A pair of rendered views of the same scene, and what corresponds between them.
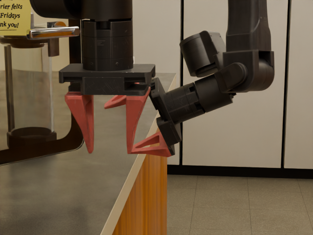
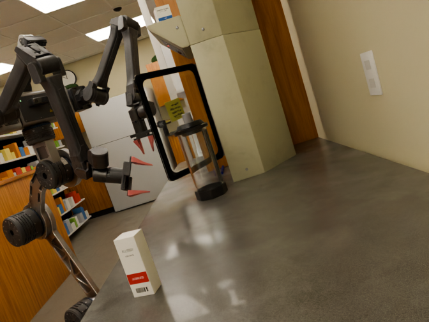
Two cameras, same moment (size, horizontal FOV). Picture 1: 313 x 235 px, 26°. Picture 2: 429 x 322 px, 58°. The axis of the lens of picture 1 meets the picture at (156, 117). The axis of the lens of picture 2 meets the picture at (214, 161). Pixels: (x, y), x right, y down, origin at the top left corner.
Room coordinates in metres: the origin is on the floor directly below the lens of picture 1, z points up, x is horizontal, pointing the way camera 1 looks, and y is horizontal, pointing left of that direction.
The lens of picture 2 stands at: (2.53, 0.23, 1.21)
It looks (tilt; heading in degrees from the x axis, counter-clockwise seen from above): 8 degrees down; 177
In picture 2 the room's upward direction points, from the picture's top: 18 degrees counter-clockwise
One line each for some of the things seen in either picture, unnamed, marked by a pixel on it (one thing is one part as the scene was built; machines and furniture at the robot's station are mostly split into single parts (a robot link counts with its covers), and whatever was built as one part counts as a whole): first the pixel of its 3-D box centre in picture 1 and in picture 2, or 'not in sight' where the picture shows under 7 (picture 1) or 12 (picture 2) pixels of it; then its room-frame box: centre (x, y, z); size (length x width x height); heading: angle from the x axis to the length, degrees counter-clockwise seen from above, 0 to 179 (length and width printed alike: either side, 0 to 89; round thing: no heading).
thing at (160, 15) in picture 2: not in sight; (163, 16); (1.17, 0.29, 1.54); 0.05 x 0.05 x 0.06; 8
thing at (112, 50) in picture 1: (107, 51); (140, 128); (0.76, 0.05, 1.21); 0.10 x 0.07 x 0.07; 84
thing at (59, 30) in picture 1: (49, 31); not in sight; (1.07, 0.17, 1.20); 0.10 x 0.05 x 0.03; 130
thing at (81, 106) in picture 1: (101, 113); (147, 142); (0.76, 0.06, 1.14); 0.07 x 0.07 x 0.09; 84
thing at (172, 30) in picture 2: not in sight; (173, 43); (1.09, 0.30, 1.46); 0.32 x 0.11 x 0.10; 174
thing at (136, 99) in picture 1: (117, 113); (143, 143); (0.76, 0.05, 1.14); 0.07 x 0.07 x 0.09; 84
